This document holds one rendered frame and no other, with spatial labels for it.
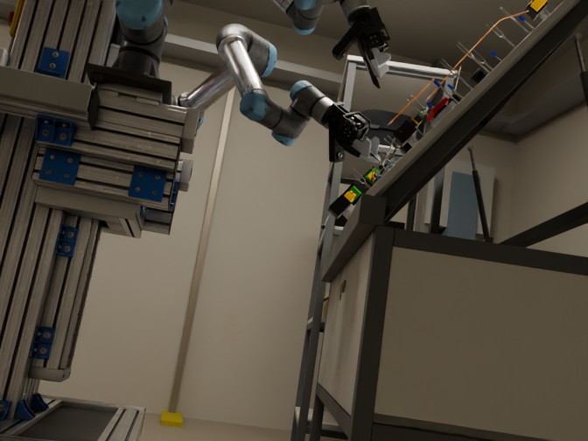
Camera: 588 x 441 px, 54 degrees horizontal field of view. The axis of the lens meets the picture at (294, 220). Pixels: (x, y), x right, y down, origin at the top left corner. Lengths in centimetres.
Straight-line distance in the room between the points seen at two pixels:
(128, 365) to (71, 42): 234
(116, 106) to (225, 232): 232
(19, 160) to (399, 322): 117
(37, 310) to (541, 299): 129
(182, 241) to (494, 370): 284
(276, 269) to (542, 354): 275
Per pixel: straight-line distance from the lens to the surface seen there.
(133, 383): 382
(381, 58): 166
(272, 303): 386
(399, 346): 122
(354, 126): 162
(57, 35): 196
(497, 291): 129
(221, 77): 212
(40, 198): 174
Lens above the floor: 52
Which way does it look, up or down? 12 degrees up
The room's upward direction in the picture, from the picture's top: 9 degrees clockwise
